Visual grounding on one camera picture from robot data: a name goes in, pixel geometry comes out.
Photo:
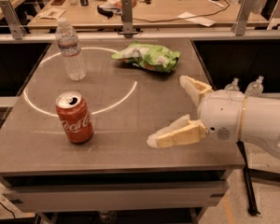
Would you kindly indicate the paper card on desk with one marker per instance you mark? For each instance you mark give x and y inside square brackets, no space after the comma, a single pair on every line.
[52,13]

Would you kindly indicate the clear plastic water bottle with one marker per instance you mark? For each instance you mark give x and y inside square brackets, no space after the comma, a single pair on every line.
[68,43]

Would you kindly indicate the red Coca-Cola can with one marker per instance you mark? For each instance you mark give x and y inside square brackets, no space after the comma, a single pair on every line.
[74,116]

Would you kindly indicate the black sunglasses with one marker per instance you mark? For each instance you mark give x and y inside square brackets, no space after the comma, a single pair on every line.
[108,12]

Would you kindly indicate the metal bracket post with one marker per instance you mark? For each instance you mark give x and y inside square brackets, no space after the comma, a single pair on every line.
[15,27]
[241,22]
[127,19]

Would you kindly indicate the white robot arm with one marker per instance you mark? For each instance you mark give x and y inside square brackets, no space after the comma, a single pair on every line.
[260,124]

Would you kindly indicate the green chip bag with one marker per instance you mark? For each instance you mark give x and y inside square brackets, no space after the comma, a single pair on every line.
[150,57]

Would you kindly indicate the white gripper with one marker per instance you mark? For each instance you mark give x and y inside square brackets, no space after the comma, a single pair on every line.
[222,113]

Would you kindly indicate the left metal bracket post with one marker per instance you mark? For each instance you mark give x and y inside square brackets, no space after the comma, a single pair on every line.
[15,27]

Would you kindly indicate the middle metal bracket post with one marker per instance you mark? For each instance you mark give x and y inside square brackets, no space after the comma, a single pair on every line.
[127,19]

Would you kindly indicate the white paper sheet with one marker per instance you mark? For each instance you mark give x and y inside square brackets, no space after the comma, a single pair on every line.
[196,19]

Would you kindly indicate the black floor pole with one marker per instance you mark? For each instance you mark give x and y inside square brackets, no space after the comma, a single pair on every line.
[252,204]

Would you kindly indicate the right metal bracket post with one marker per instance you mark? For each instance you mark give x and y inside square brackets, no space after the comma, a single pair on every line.
[241,22]

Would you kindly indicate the background wooden desk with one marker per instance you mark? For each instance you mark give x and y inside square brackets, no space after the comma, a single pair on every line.
[157,13]

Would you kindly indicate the small clear sanitizer bottle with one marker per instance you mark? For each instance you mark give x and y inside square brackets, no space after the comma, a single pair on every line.
[233,86]

